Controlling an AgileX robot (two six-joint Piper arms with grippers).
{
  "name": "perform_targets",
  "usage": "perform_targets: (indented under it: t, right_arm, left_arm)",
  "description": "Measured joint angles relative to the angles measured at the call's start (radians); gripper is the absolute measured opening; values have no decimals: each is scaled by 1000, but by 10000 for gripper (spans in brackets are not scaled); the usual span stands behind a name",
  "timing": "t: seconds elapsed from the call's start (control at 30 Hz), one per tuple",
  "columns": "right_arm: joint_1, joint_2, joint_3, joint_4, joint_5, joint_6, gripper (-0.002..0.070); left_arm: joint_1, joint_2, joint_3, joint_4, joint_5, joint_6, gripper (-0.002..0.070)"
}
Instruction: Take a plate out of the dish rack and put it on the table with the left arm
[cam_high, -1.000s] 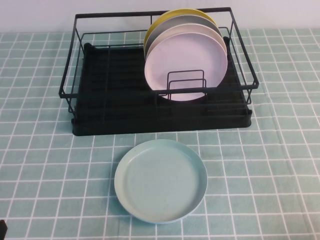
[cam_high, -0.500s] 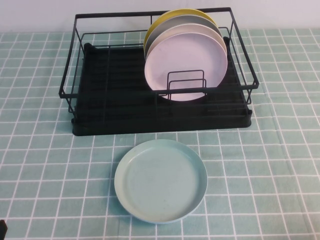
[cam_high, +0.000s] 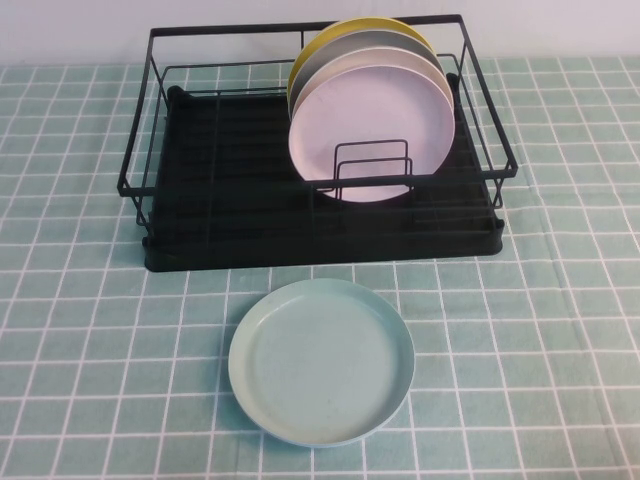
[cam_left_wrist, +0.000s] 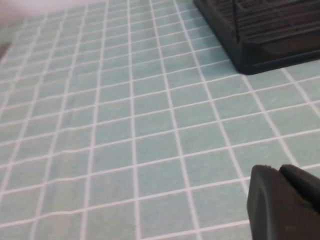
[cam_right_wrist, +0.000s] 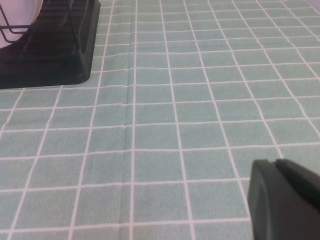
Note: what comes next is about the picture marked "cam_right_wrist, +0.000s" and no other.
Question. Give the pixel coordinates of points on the pale pink plate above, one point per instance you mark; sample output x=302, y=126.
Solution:
x=15, y=15

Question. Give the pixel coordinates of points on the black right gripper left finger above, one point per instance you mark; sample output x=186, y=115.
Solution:
x=270, y=205

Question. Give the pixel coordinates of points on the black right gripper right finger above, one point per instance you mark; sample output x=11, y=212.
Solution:
x=302, y=182

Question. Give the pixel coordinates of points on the green checked tablecloth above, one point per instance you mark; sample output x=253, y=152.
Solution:
x=175, y=112

